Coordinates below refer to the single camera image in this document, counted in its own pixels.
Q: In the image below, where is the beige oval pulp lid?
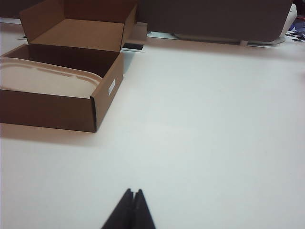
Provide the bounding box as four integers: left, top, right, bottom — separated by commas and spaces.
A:
0, 57, 103, 99

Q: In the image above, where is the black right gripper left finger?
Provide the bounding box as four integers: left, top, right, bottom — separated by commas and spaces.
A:
101, 188, 136, 229

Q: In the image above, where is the grey felt desk partition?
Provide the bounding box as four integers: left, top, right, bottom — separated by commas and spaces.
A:
137, 0, 295, 44

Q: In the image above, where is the brown cardboard paper box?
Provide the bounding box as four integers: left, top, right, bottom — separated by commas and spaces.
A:
0, 0, 139, 133

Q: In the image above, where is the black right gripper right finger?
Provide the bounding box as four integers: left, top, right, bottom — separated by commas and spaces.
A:
130, 188, 157, 229

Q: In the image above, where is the white rounded panel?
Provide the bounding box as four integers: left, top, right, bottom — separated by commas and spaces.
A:
172, 3, 298, 46

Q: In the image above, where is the blue patterned cloth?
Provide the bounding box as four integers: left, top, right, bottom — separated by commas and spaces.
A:
285, 17, 305, 44

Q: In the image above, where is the black desk cable slot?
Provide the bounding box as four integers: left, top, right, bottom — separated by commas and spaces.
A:
122, 42, 145, 52

